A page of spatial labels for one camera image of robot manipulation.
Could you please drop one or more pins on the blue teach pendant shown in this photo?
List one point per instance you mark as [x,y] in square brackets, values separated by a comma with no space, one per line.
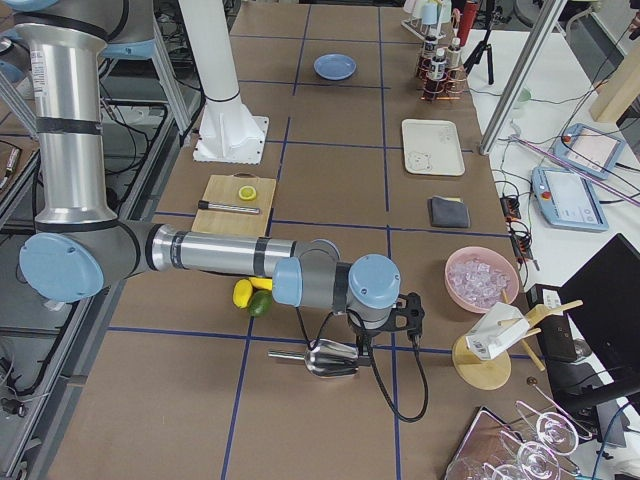
[567,201]
[589,149]

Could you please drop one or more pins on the black camera tripod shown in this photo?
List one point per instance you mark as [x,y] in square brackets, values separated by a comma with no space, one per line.
[484,47]

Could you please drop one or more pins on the silver UR robot arm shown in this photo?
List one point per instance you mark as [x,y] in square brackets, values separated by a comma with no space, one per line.
[81,246]

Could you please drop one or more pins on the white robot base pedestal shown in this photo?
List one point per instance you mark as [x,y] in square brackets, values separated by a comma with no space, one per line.
[228,132]

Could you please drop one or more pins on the wine glass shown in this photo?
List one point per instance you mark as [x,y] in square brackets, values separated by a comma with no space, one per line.
[552,429]
[535,460]

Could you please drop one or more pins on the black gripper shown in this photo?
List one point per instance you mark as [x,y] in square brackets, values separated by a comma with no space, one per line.
[364,336]

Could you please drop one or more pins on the black monitor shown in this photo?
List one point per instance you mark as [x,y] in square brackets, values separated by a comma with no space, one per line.
[608,320]

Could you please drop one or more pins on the half lemon slice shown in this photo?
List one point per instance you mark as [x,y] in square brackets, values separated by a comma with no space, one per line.
[247,193]

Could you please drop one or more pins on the cream bear tray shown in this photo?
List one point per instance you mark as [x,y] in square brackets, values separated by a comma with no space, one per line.
[432,147]

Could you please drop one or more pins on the steel ice scoop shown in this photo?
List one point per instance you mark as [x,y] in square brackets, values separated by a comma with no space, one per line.
[327,359]

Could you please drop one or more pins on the bamboo cutting board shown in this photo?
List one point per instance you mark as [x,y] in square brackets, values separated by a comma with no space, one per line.
[223,189]

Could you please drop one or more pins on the wooden cup stand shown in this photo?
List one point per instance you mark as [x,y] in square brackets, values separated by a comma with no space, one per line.
[493,374]

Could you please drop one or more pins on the white mug on stand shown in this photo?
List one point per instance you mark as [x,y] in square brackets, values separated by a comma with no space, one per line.
[498,329]

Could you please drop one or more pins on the aluminium frame post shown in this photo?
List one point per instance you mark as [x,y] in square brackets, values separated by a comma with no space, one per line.
[544,25]

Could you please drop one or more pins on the copper wire bottle rack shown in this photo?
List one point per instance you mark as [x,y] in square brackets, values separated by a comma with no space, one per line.
[449,89]

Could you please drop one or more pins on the grey folded cloth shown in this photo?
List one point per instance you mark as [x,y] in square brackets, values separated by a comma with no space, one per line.
[448,213]

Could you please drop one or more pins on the blue round plate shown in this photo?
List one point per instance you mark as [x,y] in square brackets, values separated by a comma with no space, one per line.
[335,66]

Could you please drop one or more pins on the steel cylinder muddler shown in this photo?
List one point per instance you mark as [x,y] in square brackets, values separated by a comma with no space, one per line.
[212,206]

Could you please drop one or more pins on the green lime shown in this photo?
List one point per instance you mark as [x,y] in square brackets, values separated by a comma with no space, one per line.
[260,303]

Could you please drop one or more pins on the yellow lemon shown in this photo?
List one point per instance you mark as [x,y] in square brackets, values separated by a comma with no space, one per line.
[242,293]
[261,283]

